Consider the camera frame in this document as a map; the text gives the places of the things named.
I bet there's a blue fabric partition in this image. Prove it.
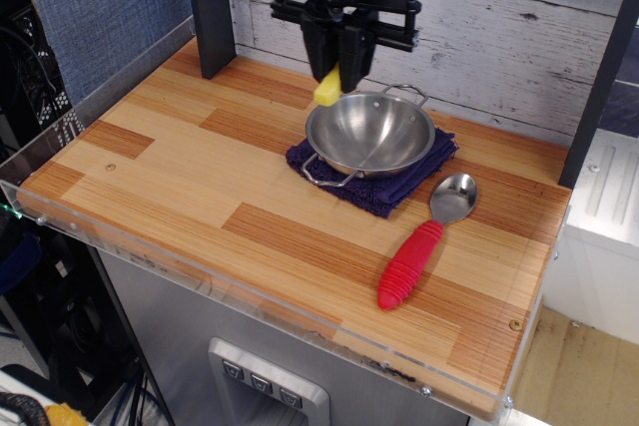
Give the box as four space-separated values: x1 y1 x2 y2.
32 0 194 106

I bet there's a silver steel bowl with handles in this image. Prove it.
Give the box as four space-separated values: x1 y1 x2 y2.
302 84 435 188

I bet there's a dark grey left post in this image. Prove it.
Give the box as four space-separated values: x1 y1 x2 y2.
191 0 237 79

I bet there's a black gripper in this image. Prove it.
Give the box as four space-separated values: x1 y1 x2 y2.
272 0 421 92

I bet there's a dark grey post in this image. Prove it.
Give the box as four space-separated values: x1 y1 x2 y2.
558 0 638 189
191 0 237 79

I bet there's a stainless steel cabinet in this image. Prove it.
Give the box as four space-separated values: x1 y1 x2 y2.
101 253 468 425

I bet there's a clear acrylic edge guard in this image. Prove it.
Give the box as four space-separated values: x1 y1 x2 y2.
1 42 569 423

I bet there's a spoon with red handle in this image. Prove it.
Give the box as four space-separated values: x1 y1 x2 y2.
377 174 478 310

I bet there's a black plastic crate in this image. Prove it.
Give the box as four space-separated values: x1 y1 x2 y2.
1 0 71 146

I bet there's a yellow plastic block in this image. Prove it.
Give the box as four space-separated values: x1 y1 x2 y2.
314 63 342 107

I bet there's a purple folded cloth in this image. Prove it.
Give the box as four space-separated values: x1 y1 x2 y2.
286 128 458 218

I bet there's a dark grey right post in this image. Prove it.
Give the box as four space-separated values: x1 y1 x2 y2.
558 0 638 189

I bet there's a silver button panel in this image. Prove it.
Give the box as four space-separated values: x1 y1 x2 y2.
208 337 331 425

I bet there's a yellow object bottom left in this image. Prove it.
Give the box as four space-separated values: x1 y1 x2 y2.
44 403 90 426

